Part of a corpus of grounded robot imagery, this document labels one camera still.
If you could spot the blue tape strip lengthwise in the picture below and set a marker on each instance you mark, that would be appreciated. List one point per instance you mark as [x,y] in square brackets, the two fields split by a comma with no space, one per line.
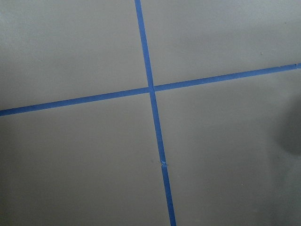
[155,114]

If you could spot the blue tape strip crosswise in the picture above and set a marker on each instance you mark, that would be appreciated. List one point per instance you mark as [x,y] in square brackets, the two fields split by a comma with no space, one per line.
[157,88]

